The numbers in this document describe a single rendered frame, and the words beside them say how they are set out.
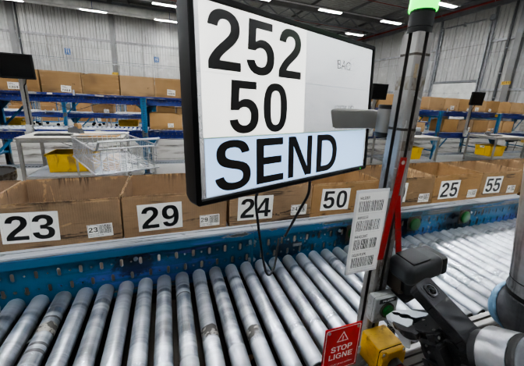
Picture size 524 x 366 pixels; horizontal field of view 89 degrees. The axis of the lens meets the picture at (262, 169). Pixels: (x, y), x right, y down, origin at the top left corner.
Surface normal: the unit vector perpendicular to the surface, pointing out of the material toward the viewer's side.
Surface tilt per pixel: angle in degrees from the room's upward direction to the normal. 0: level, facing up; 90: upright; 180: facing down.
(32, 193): 90
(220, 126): 86
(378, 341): 0
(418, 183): 90
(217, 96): 86
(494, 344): 50
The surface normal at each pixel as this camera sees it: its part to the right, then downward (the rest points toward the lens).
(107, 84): 0.35, 0.25
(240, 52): 0.63, 0.15
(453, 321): 0.12, -0.74
